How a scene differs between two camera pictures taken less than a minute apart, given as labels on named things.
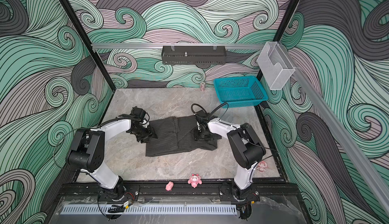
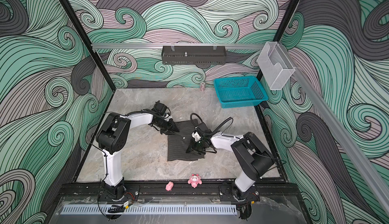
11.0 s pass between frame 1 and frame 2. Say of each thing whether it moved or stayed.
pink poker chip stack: stayed
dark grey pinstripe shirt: moved
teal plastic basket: stayed
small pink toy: stayed
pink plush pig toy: stayed
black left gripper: moved
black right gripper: moved
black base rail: stayed
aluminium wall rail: stayed
